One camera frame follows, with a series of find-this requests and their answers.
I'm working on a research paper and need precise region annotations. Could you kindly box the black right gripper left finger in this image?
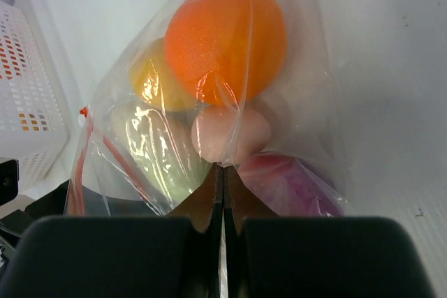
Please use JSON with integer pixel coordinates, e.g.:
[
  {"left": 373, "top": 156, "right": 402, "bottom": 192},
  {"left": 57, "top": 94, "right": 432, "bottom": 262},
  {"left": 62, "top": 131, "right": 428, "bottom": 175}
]
[{"left": 1, "top": 166, "right": 222, "bottom": 297}]

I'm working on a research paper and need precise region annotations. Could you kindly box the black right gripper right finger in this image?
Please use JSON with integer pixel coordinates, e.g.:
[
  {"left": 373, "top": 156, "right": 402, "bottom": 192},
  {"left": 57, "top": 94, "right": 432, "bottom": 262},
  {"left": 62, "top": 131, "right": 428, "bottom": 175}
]
[{"left": 223, "top": 167, "right": 434, "bottom": 297}]

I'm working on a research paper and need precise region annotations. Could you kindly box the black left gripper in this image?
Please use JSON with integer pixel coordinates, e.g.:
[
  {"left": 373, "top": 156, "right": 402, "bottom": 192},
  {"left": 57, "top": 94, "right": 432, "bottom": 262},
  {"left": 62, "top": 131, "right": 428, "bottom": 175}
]
[{"left": 1, "top": 181, "right": 68, "bottom": 263}]

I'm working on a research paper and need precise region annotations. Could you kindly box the clear zip top bag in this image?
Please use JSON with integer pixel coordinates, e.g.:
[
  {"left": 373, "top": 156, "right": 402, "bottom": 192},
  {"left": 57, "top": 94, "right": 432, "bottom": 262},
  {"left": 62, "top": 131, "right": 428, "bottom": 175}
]
[{"left": 65, "top": 0, "right": 346, "bottom": 217}]

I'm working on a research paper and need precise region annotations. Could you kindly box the fake purple onion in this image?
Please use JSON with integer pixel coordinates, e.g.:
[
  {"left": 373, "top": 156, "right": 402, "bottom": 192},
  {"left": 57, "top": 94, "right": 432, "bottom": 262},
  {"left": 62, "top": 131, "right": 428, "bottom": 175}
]
[{"left": 237, "top": 151, "right": 344, "bottom": 217}]

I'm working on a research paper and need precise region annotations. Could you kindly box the fake white radish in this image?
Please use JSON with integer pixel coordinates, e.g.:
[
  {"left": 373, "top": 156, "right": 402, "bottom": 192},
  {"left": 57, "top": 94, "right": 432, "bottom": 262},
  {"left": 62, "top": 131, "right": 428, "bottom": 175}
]
[{"left": 110, "top": 101, "right": 212, "bottom": 208}]

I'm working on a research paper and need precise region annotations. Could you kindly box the fake pink peach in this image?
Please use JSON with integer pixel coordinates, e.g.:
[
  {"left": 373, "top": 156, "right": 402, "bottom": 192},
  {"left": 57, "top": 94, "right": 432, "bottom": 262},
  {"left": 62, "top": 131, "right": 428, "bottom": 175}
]
[{"left": 191, "top": 106, "right": 272, "bottom": 165}]

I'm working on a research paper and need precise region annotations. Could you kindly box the fake yellow lemon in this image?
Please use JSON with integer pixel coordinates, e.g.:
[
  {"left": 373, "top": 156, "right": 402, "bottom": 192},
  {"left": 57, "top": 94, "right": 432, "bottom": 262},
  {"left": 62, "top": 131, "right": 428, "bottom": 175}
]
[{"left": 129, "top": 38, "right": 205, "bottom": 112}]

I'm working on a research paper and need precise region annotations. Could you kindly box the fake orange fruit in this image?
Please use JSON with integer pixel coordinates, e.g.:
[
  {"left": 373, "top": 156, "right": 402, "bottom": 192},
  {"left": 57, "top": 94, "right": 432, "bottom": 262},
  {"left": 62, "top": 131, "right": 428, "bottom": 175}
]
[{"left": 165, "top": 0, "right": 287, "bottom": 105}]

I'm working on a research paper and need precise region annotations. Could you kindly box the white plastic perforated basket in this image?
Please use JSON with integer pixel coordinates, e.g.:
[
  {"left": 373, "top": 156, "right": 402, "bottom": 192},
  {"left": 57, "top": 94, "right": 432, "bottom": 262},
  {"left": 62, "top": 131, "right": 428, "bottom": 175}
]
[{"left": 1, "top": 3, "right": 68, "bottom": 192}]

